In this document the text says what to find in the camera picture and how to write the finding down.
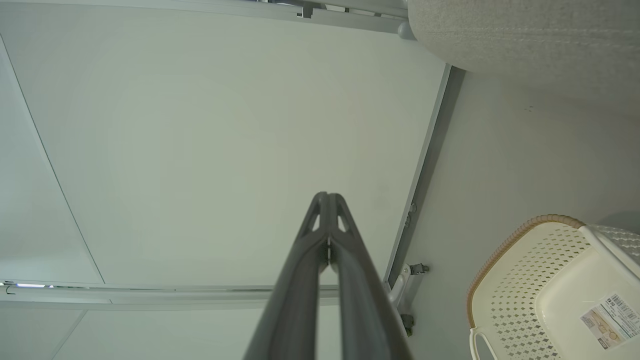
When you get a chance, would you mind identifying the grey partition foot with plate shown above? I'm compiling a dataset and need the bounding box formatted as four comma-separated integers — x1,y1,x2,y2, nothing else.
384,262,426,321

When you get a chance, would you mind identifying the grey fabric sofa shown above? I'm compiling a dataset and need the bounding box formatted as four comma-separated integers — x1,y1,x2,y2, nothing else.
407,0,640,118

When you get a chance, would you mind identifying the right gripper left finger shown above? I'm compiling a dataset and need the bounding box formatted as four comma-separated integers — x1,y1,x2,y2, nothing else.
242,191,330,360

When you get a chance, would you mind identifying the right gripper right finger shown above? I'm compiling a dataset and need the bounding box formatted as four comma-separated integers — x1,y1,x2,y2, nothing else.
329,192,415,360

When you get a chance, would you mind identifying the paper label sticker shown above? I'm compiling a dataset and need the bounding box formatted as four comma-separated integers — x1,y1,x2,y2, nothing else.
580,292,640,351

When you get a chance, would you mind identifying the wide white partition panel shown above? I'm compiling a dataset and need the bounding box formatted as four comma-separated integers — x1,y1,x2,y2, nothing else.
0,0,467,291

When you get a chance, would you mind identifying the white perforated laundry basket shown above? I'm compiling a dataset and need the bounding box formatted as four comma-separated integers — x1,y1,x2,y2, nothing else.
466,214,640,360

